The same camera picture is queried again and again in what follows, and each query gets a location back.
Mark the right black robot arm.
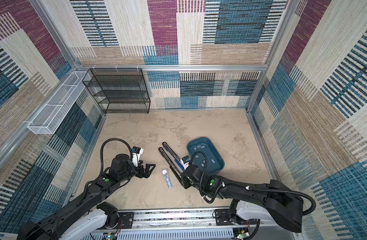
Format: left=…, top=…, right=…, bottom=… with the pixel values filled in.
left=183, top=151, right=316, bottom=233

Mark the black wire mesh shelf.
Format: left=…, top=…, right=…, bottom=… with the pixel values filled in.
left=82, top=68, right=151, bottom=114

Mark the black stapler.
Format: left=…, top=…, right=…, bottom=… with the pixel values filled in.
left=159, top=147, right=182, bottom=184

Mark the teal plastic tray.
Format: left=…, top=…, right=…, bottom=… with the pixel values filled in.
left=186, top=137, right=224, bottom=176

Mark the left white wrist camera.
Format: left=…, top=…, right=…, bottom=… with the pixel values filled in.
left=132, top=146, right=144, bottom=168

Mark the aluminium mounting rail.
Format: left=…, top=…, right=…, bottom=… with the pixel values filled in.
left=79, top=206, right=301, bottom=240

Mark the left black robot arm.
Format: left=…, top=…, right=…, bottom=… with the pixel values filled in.
left=17, top=139, right=156, bottom=240

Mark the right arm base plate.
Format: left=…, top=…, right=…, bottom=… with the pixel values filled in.
left=212, top=209, right=258, bottom=226

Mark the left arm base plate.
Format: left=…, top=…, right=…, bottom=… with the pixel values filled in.
left=113, top=212, right=135, bottom=230

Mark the white wire mesh basket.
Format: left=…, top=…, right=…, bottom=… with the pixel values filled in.
left=28, top=71, right=87, bottom=135

